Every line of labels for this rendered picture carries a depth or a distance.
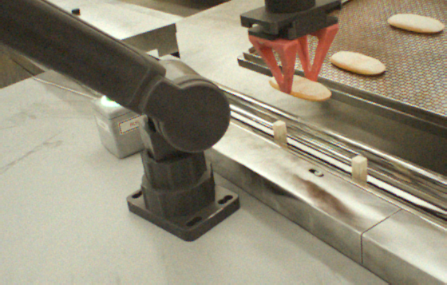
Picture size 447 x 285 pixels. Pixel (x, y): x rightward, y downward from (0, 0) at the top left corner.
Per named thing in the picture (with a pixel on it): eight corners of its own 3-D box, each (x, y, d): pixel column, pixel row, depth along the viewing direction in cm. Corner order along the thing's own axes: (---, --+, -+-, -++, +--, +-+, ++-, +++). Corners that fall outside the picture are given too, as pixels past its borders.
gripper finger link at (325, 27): (344, 81, 66) (339, 5, 62) (298, 102, 63) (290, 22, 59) (306, 69, 72) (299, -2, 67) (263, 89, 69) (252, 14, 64)
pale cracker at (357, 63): (323, 62, 83) (322, 56, 82) (342, 51, 84) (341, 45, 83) (372, 79, 75) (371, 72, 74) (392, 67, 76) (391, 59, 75)
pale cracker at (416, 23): (381, 24, 88) (381, 17, 87) (398, 14, 89) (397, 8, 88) (433, 36, 80) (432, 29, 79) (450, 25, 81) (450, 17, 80)
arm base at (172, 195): (125, 208, 69) (190, 243, 60) (110, 152, 65) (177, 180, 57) (177, 177, 74) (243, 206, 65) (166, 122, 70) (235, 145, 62)
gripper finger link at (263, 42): (336, 85, 66) (330, 8, 62) (290, 106, 63) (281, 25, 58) (298, 73, 71) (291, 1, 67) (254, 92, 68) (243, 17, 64)
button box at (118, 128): (103, 163, 88) (86, 99, 83) (147, 145, 91) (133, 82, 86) (125, 182, 81) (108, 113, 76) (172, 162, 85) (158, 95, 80)
